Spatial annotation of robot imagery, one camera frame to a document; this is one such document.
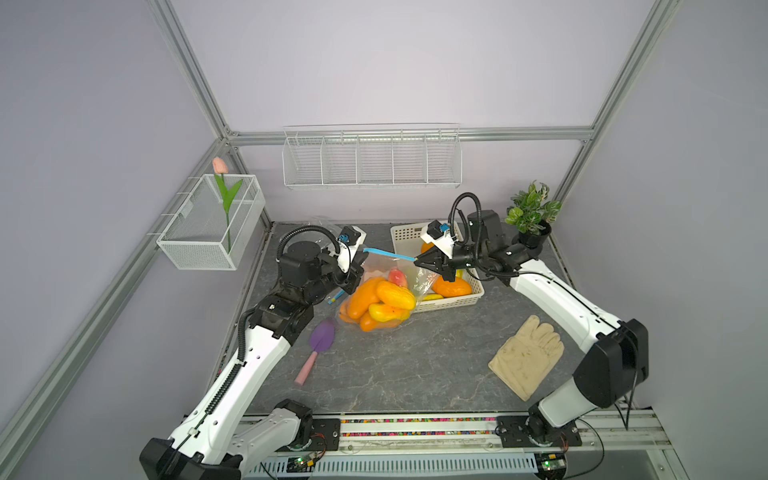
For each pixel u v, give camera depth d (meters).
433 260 0.69
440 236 0.64
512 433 0.74
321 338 0.91
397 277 0.83
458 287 0.94
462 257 0.67
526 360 0.86
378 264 0.71
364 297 0.81
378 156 0.99
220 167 0.79
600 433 0.75
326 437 0.73
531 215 0.86
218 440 0.38
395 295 0.79
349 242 0.56
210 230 0.82
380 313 0.79
